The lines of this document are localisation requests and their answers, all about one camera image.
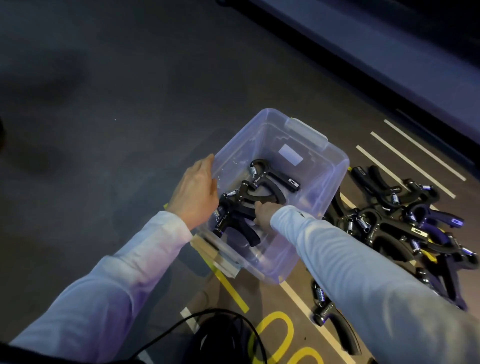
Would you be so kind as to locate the person's right hand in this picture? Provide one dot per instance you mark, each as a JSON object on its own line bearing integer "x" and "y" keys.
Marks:
{"x": 266, "y": 215}

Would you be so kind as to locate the person's left hand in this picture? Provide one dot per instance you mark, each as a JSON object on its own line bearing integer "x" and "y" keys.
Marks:
{"x": 191, "y": 195}

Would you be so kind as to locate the person's right fingers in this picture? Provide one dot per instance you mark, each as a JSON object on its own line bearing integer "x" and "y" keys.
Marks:
{"x": 259, "y": 212}

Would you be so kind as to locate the person's left fingers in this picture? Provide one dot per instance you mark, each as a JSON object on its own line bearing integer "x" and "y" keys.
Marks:
{"x": 207, "y": 165}

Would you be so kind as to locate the black hand grip strengthener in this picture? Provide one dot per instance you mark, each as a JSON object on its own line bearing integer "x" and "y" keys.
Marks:
{"x": 245, "y": 195}
{"x": 339, "y": 326}
{"x": 234, "y": 225}
{"x": 275, "y": 179}

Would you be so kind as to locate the clear plastic storage bin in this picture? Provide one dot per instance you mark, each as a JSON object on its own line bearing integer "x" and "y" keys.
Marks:
{"x": 300, "y": 176}

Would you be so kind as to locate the person's right forearm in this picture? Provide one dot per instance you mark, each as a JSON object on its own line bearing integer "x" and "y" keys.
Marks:
{"x": 367, "y": 292}

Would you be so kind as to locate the person's left forearm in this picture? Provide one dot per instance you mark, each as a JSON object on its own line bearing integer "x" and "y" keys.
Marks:
{"x": 112, "y": 285}

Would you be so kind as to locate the white label sticker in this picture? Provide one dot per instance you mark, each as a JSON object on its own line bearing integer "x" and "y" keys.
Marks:
{"x": 290, "y": 154}

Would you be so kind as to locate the pile of black hand grippers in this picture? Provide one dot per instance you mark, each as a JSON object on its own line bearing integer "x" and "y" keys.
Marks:
{"x": 397, "y": 225}

